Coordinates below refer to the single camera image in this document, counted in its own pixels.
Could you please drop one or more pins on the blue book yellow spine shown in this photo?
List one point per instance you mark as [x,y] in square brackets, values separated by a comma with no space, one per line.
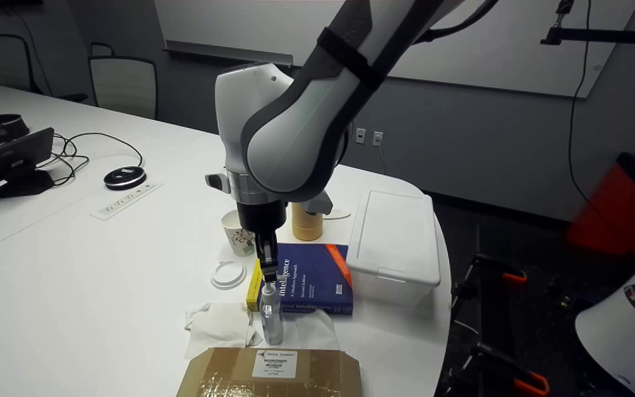
[310,282]

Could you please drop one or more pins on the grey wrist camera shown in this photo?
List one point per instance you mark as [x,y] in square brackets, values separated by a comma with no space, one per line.
[218,184]

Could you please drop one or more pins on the white round lid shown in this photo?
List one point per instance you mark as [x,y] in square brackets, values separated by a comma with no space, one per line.
[228,275]

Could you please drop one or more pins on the red bin black top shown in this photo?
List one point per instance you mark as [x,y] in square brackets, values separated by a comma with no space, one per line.
[619,211]

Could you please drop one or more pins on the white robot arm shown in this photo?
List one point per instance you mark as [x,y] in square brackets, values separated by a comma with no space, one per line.
[288,140]

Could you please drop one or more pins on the white paper label strip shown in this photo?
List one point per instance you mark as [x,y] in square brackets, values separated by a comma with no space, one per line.
[122,201]

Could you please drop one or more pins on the white mesh office chair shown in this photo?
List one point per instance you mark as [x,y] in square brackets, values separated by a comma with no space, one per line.
[122,85]

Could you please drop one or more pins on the black stand leg orange knob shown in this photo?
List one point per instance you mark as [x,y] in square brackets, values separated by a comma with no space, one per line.
[513,376]
[497,279]

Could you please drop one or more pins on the small clear pump bottle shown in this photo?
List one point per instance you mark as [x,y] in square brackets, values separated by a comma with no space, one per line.
[273,315]

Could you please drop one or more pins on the white wall outlet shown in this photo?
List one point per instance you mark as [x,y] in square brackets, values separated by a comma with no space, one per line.
[360,136]
[378,137]

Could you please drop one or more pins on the patterned paper cup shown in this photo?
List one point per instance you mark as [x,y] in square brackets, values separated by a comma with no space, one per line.
[234,235]

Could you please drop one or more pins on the tan insulated bottle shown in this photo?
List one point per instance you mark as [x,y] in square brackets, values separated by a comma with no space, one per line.
[308,224]

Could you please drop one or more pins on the clear plastic storage bin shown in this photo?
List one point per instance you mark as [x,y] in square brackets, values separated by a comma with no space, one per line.
[396,235]

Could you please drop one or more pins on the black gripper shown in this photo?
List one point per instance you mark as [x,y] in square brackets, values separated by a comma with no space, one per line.
[263,212]

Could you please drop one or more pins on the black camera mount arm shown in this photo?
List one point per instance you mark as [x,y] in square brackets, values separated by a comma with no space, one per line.
[605,36]

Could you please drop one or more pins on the crinkled clear plastic wrap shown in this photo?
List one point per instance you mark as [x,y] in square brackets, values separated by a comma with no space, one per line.
[313,329]

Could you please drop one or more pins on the brown cardboard box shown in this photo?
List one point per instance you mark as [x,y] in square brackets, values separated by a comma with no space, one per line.
[270,376]

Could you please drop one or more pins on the white rounded device housing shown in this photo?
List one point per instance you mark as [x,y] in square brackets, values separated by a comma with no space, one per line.
[628,332]

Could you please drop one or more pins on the black tablet console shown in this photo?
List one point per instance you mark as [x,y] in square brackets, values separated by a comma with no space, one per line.
[5,169]

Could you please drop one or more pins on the dark office chair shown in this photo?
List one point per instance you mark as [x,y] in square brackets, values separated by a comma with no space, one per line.
[10,63]

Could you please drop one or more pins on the crumpled white tissue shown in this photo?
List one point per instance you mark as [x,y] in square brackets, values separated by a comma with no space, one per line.
[220,323]

